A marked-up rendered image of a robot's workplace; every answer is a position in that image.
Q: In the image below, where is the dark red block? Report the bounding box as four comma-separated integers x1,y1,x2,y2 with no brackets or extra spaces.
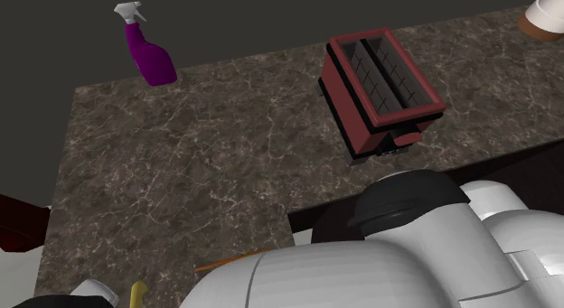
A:
0,193,52,254

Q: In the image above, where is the yellow curved handle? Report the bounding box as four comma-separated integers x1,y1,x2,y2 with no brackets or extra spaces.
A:
129,280,149,308

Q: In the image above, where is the red and black toaster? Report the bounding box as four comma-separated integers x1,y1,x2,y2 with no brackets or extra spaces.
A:
316,26,447,167

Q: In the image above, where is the white and brown bowl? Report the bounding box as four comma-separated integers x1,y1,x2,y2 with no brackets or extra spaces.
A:
516,0,564,43

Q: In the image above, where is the purple spray bottle white trigger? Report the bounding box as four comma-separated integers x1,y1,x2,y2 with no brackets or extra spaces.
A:
113,0,179,88

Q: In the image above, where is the orange stick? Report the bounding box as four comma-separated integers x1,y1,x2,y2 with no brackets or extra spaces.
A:
194,247,273,274

